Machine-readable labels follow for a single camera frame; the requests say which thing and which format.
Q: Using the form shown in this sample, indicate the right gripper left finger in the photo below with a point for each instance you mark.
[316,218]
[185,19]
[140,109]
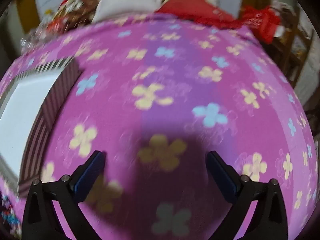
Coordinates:
[40,220]

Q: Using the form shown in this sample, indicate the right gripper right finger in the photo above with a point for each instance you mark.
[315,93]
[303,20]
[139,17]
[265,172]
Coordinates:
[269,220]

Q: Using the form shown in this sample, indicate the striped white tray box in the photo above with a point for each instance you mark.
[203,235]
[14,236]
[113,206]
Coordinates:
[30,105]

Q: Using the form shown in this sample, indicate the pink floral bed sheet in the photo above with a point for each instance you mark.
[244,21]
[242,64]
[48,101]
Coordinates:
[156,94]

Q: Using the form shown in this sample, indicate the wooden chair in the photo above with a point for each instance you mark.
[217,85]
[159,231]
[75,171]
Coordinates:
[291,48]

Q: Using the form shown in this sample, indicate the clear plastic bag pile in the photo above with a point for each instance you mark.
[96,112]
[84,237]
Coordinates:
[44,33]

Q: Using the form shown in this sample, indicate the red shopping bag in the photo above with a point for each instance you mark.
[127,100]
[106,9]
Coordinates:
[263,23]

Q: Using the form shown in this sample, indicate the red cushion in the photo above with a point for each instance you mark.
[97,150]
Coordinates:
[202,12]

